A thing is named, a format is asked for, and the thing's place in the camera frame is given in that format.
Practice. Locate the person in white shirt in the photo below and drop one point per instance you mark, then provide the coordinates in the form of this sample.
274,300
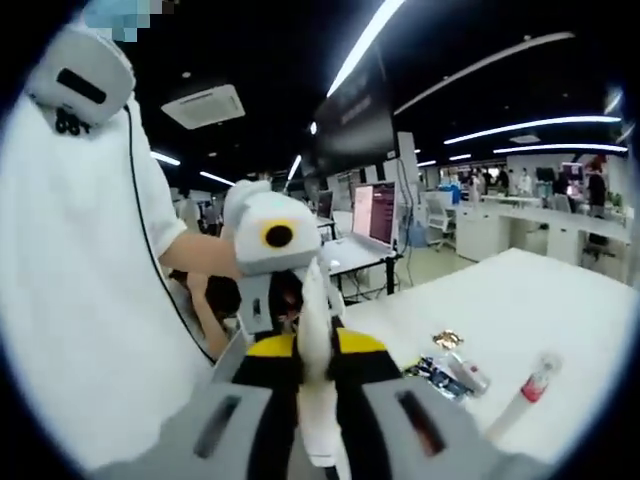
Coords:
75,275

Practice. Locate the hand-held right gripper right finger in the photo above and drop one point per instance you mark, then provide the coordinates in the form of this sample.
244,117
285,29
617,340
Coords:
390,430

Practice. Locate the white office chair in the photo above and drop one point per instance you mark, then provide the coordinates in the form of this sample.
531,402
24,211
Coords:
440,217

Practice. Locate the ceiling light strip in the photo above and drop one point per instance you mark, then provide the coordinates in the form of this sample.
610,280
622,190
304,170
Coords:
360,45
530,127
560,149

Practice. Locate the small red-label skincare bottle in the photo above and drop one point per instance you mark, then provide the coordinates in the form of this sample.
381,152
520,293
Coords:
467,372

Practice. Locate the ceiling air conditioner unit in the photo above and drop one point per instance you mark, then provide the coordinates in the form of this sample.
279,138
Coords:
202,107

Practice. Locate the white chest-worn device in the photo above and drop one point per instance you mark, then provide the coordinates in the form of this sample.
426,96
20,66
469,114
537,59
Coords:
85,85

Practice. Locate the green black skincare sachet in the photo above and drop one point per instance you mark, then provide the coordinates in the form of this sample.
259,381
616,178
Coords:
425,372

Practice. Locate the white ceiling conduit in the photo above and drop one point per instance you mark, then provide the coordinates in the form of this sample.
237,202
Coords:
480,70

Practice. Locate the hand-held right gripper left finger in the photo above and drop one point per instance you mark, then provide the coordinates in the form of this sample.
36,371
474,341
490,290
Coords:
235,430

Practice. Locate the white skincare tube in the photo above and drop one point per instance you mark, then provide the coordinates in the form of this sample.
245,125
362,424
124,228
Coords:
317,350

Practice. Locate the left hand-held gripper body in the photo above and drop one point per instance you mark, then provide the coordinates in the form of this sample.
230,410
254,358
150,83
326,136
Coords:
260,250

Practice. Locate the white red-collar pump skincare bottle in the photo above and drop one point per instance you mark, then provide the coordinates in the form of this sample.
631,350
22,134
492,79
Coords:
520,400

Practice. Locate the gold skincare sachet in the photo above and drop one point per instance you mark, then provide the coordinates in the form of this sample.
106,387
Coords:
447,338

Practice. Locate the black stand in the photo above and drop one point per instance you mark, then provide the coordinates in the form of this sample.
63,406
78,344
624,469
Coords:
391,275

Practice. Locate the large black hanging screen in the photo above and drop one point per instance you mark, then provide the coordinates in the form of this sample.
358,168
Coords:
355,120

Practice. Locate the computer monitor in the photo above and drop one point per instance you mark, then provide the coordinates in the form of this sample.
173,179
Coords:
375,215

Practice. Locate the blue water jug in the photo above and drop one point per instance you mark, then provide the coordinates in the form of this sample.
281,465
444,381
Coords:
417,235

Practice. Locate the long white counter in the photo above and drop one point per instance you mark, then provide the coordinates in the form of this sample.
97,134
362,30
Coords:
525,225

